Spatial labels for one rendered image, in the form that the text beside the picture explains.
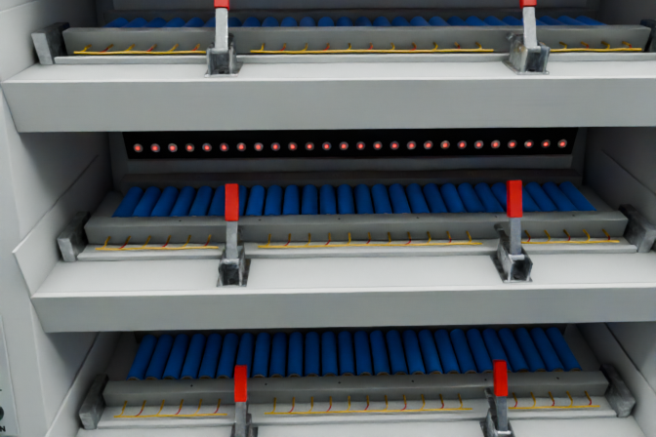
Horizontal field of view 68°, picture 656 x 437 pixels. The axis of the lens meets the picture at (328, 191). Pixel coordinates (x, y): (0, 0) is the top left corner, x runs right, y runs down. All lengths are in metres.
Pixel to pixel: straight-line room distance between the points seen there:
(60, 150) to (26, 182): 0.07
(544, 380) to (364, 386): 0.20
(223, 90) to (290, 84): 0.06
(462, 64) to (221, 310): 0.32
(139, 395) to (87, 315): 0.14
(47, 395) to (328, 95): 0.39
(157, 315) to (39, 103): 0.21
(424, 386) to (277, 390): 0.16
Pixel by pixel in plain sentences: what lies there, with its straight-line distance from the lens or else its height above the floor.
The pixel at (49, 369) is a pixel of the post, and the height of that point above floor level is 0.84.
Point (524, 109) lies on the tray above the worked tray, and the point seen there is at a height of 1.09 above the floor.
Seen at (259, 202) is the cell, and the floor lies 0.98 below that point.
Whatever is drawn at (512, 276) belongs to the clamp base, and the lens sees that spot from 0.49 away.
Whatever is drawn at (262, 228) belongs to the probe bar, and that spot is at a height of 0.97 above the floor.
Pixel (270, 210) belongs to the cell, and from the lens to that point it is 0.53.
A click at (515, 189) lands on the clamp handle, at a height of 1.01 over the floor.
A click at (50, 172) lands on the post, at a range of 0.55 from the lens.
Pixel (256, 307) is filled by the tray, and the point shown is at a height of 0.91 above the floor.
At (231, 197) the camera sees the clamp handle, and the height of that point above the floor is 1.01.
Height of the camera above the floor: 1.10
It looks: 11 degrees down
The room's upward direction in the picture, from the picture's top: straight up
